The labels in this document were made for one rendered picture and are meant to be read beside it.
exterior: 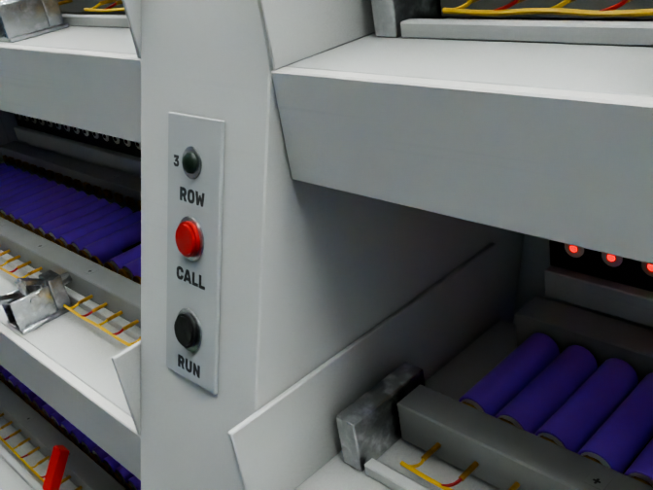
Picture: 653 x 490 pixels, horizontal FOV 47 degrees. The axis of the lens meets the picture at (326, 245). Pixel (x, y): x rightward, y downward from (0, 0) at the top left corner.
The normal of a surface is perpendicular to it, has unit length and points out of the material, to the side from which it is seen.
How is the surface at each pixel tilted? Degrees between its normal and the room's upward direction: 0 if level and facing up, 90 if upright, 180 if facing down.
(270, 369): 90
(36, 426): 18
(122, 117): 108
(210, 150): 90
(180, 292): 90
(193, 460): 90
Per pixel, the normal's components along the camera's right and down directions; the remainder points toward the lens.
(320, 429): 0.69, 0.22
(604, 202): -0.70, 0.41
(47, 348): -0.16, -0.88
